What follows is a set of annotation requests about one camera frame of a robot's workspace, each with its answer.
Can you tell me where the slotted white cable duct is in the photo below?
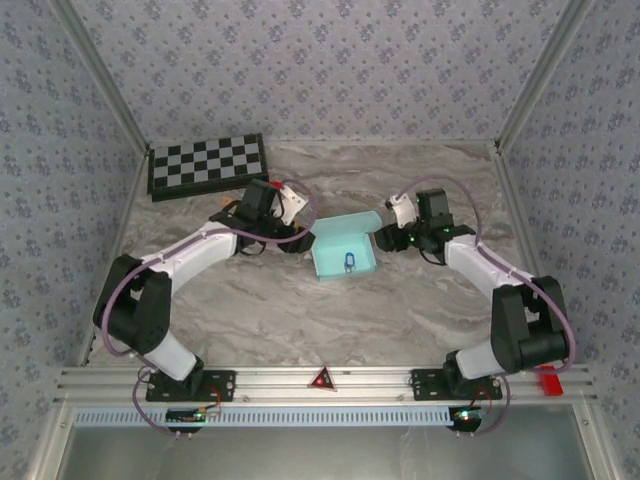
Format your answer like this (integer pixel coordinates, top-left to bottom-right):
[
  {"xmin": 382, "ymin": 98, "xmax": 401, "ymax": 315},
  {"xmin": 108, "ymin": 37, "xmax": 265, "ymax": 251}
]
[{"xmin": 72, "ymin": 405, "xmax": 459, "ymax": 429}]

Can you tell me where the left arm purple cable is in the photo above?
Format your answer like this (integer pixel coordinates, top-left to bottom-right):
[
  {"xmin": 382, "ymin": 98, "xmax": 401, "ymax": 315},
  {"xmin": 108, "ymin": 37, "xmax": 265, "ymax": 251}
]
[{"xmin": 99, "ymin": 178, "xmax": 317, "ymax": 439}]

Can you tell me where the black grey chessboard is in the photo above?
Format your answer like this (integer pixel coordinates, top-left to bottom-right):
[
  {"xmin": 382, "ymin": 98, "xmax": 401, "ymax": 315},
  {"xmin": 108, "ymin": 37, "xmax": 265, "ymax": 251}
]
[{"xmin": 146, "ymin": 132, "xmax": 271, "ymax": 204}]

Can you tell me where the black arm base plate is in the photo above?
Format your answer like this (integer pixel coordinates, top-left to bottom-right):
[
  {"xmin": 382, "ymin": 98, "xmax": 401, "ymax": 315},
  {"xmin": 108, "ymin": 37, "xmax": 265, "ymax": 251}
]
[
  {"xmin": 410, "ymin": 368, "xmax": 503, "ymax": 401},
  {"xmin": 145, "ymin": 368, "xmax": 237, "ymax": 403}
]

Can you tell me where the aluminium side rail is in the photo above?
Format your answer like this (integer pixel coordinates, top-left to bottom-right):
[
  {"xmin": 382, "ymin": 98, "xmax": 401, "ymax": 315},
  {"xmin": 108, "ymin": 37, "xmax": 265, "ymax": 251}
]
[
  {"xmin": 491, "ymin": 143, "xmax": 571, "ymax": 364},
  {"xmin": 77, "ymin": 147, "xmax": 152, "ymax": 366}
]

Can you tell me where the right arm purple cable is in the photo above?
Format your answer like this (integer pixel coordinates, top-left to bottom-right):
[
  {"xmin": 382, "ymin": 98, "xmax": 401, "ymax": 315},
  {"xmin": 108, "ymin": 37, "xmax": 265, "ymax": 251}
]
[{"xmin": 397, "ymin": 174, "xmax": 577, "ymax": 438}]

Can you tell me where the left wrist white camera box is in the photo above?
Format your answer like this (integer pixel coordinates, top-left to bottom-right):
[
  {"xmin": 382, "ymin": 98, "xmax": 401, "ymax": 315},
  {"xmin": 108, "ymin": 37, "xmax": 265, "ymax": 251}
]
[{"xmin": 273, "ymin": 185, "xmax": 307, "ymax": 225}]

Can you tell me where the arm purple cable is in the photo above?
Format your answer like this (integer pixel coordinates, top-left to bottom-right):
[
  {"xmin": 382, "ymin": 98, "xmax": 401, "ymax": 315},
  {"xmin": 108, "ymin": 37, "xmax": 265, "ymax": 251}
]
[
  {"xmin": 99, "ymin": 178, "xmax": 317, "ymax": 439},
  {"xmin": 397, "ymin": 174, "xmax": 577, "ymax": 438}
]

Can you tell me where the light blue paper box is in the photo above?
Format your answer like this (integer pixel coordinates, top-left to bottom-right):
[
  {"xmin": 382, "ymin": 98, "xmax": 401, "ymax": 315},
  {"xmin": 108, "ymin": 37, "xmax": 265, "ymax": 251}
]
[{"xmin": 310, "ymin": 209, "xmax": 384, "ymax": 284}]

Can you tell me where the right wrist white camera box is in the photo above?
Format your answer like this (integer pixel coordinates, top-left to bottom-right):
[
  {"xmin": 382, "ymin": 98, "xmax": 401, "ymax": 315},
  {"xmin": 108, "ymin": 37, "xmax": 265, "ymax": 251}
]
[{"xmin": 383, "ymin": 195, "xmax": 417, "ymax": 227}]

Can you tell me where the aluminium frame post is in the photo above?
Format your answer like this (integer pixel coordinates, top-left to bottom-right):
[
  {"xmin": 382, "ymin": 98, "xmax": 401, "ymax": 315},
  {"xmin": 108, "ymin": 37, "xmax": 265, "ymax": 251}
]
[
  {"xmin": 49, "ymin": 0, "xmax": 151, "ymax": 151},
  {"xmin": 494, "ymin": 0, "xmax": 596, "ymax": 151}
]

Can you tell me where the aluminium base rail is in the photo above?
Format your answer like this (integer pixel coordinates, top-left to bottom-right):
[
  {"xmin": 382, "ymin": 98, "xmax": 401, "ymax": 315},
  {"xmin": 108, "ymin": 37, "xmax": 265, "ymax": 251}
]
[{"xmin": 53, "ymin": 364, "xmax": 599, "ymax": 405}]

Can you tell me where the small circuit board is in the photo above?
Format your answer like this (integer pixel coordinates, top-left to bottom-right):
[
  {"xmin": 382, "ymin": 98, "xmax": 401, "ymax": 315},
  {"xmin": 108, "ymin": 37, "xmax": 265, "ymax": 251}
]
[
  {"xmin": 448, "ymin": 405, "xmax": 489, "ymax": 432},
  {"xmin": 164, "ymin": 407, "xmax": 222, "ymax": 432}
]

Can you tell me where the long red block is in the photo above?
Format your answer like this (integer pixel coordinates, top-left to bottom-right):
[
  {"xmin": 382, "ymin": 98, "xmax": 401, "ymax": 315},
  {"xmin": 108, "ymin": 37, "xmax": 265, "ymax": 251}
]
[{"xmin": 534, "ymin": 364, "xmax": 565, "ymax": 398}]

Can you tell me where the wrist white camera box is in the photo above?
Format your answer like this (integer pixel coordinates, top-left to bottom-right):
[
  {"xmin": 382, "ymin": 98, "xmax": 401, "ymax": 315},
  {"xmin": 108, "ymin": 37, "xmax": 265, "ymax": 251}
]
[
  {"xmin": 273, "ymin": 185, "xmax": 307, "ymax": 225},
  {"xmin": 383, "ymin": 195, "xmax": 417, "ymax": 227}
]

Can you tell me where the red black triangle emblem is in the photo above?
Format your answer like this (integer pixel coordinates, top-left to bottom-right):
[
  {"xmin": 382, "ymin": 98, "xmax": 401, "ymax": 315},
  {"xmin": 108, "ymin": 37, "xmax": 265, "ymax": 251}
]
[{"xmin": 307, "ymin": 365, "xmax": 337, "ymax": 391}]

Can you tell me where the grey metal panel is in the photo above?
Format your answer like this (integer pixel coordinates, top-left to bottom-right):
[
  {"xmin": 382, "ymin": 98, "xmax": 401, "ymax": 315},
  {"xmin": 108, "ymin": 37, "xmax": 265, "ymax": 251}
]
[{"xmin": 49, "ymin": 424, "xmax": 601, "ymax": 480}]

